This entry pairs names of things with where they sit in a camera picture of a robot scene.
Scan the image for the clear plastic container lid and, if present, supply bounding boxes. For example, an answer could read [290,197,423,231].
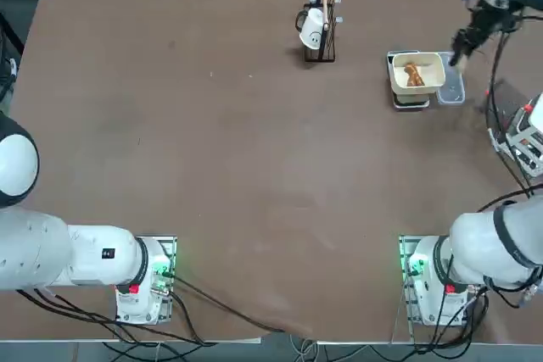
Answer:
[435,51,467,107]

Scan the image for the black left base cables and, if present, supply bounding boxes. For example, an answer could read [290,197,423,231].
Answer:
[15,287,218,347]

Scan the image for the black base cables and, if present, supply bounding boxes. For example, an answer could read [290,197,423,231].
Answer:
[430,288,490,347]
[15,287,218,347]

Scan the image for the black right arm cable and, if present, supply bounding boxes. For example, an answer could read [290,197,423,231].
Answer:
[477,29,543,213]

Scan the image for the white digital kitchen scale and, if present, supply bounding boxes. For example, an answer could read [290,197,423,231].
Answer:
[386,49,431,113]

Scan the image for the white smiley mug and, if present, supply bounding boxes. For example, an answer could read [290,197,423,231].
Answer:
[294,7,330,51]

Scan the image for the black wire cup rack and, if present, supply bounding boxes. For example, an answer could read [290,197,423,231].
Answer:
[302,0,344,64]

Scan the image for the dark cable across table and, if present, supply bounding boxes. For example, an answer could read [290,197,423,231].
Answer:
[168,274,316,338]

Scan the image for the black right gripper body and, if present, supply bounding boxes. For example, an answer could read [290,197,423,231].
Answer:
[470,0,523,35]

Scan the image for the black right base cables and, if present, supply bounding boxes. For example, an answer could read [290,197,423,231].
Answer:
[430,288,490,347]

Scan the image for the cream rectangular plastic container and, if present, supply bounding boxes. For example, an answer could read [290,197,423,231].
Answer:
[390,52,447,96]

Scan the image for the brown fried chicken toy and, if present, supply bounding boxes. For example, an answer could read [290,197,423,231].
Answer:
[402,61,426,88]

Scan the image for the black stand frame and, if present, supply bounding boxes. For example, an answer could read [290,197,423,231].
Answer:
[0,9,25,105]

